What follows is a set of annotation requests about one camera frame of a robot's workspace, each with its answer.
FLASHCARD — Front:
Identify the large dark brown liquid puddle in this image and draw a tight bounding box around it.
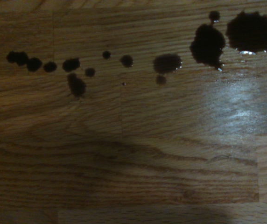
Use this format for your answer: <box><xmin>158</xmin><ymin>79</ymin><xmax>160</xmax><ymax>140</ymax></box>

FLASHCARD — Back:
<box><xmin>189</xmin><ymin>23</ymin><xmax>226</xmax><ymax>71</ymax></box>
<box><xmin>225</xmin><ymin>10</ymin><xmax>267</xmax><ymax>53</ymax></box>

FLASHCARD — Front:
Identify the elongated dark brown liquid drop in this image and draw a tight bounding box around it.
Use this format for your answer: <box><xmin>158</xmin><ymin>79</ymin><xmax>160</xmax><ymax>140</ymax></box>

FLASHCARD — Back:
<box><xmin>67</xmin><ymin>72</ymin><xmax>87</xmax><ymax>98</ymax></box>
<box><xmin>6</xmin><ymin>50</ymin><xmax>29</xmax><ymax>67</ymax></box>

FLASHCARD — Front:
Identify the medium dark brown liquid puddle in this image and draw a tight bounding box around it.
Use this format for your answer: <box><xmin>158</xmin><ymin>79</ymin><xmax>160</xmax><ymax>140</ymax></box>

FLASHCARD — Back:
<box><xmin>152</xmin><ymin>53</ymin><xmax>183</xmax><ymax>75</ymax></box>

